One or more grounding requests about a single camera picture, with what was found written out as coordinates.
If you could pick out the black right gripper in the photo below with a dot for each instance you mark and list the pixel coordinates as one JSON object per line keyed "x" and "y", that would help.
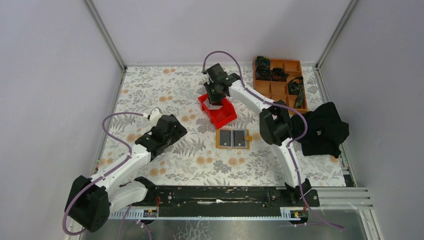
{"x": 212, "y": 99}

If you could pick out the brown compartment organizer tray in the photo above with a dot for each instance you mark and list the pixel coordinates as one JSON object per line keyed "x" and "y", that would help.
{"x": 292, "y": 92}

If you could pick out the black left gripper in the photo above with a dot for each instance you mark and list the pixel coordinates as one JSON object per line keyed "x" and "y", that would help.
{"x": 179, "y": 131}

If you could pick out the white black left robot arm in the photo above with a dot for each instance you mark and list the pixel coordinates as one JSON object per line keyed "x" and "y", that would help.
{"x": 92, "y": 199}

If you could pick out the black cloth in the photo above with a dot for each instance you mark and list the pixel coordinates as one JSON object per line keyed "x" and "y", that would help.
{"x": 325, "y": 131}

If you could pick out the floral table mat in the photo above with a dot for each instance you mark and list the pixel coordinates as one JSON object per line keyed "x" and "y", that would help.
{"x": 194, "y": 159}

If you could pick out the red plastic bin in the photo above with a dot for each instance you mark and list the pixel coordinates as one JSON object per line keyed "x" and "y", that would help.
{"x": 218, "y": 117}

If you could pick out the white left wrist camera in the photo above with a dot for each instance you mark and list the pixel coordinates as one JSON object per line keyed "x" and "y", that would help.
{"x": 155, "y": 115}

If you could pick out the yellow leather card holder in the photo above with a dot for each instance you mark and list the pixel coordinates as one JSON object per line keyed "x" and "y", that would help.
{"x": 248, "y": 140}

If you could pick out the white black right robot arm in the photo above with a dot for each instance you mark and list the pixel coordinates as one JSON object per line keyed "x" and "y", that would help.
{"x": 274, "y": 120}

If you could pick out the rolled dark belt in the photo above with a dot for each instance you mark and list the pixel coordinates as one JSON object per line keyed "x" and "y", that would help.
{"x": 262, "y": 62}
{"x": 278, "y": 74}
{"x": 263, "y": 73}

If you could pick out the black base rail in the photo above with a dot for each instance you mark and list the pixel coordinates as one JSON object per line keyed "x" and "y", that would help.
{"x": 225, "y": 201}

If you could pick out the dark brown credit card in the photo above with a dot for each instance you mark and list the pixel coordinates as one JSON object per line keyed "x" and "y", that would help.
{"x": 239, "y": 140}

